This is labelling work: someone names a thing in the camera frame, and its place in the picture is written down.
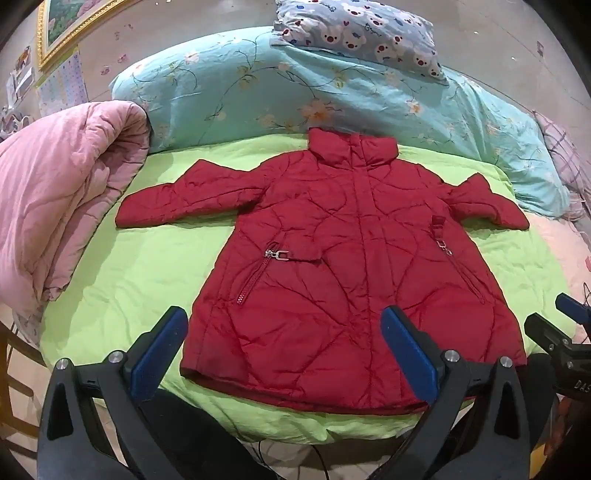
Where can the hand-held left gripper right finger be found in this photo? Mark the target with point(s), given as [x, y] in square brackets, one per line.
[406, 353]

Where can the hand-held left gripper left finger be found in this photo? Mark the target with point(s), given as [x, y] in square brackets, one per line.
[159, 350]

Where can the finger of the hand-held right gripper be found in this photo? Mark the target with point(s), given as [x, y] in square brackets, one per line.
[575, 308]
[547, 331]

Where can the red quilted jacket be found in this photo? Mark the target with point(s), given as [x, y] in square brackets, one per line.
[332, 258]

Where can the pale pink sheet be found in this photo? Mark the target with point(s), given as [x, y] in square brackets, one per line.
[568, 251]

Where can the light green bed sheet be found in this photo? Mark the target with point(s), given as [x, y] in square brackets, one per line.
[138, 277]

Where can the wooden chair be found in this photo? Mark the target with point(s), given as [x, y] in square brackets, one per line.
[18, 378]

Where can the plaid pink pillow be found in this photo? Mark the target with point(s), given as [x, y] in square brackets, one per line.
[565, 152]

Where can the pink quilt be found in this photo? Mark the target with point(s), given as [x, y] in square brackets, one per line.
[55, 184]

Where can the teal floral duvet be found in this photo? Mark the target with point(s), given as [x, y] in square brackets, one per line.
[207, 92]

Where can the bear print pillow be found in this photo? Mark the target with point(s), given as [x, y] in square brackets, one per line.
[369, 32]

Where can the gold framed picture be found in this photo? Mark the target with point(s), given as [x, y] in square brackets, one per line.
[78, 23]

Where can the wall calendar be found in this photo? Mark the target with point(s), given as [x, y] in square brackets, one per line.
[62, 87]

